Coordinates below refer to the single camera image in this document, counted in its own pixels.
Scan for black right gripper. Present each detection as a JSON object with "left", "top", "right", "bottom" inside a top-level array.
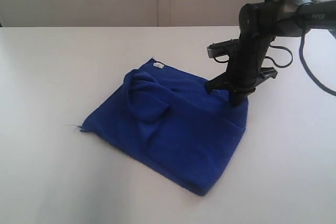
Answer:
[{"left": 204, "top": 32, "right": 277, "bottom": 107}]

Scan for blue microfiber towel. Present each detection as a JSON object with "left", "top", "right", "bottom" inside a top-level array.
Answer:
[{"left": 79, "top": 59, "right": 248, "bottom": 196}]

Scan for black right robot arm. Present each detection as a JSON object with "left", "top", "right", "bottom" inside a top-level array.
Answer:
[{"left": 205, "top": 0, "right": 335, "bottom": 106}]

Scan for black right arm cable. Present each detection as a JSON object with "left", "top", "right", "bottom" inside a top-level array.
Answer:
[{"left": 212, "top": 0, "right": 336, "bottom": 95}]

